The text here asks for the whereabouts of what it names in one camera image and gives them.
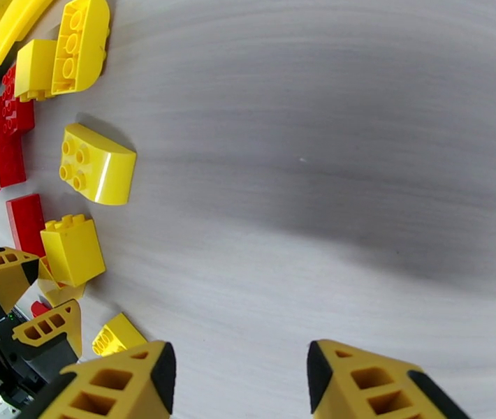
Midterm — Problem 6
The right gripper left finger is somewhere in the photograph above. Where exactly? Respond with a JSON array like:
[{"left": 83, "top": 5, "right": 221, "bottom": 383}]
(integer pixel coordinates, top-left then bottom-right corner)
[{"left": 18, "top": 341, "right": 177, "bottom": 419}]

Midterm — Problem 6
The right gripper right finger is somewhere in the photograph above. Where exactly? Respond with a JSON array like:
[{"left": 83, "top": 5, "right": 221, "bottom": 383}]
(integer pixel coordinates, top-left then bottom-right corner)
[{"left": 307, "top": 339, "right": 472, "bottom": 419}]

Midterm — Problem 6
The yellow small curved brick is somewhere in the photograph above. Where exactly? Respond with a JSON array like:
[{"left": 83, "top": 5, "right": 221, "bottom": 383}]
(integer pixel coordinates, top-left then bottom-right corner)
[{"left": 92, "top": 313, "right": 149, "bottom": 358}]

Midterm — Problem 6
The yellow tall square brick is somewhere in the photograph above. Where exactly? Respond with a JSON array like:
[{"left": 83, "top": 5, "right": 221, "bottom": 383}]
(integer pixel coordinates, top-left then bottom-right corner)
[{"left": 39, "top": 214, "right": 107, "bottom": 288}]

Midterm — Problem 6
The red curved brick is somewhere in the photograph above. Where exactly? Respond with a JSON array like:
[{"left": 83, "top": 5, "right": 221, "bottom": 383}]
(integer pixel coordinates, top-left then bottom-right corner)
[{"left": 0, "top": 96, "right": 27, "bottom": 198}]

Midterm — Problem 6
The yellow curved four-stud brick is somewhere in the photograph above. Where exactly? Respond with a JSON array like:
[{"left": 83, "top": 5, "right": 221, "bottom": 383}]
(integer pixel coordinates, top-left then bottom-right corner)
[{"left": 59, "top": 123, "right": 138, "bottom": 206}]

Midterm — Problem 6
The red two-by-four brick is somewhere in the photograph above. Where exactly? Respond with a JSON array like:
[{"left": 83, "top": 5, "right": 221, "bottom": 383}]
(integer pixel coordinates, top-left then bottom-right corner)
[{"left": 1, "top": 64, "right": 36, "bottom": 140}]

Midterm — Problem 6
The yellow slope brick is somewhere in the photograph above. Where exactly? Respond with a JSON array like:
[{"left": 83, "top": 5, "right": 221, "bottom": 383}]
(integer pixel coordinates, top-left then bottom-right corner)
[{"left": 14, "top": 39, "right": 59, "bottom": 102}]

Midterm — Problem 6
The yellow large curved brick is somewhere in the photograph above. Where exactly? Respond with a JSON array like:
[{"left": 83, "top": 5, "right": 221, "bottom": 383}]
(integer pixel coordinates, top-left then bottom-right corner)
[{"left": 51, "top": 0, "right": 111, "bottom": 96}]

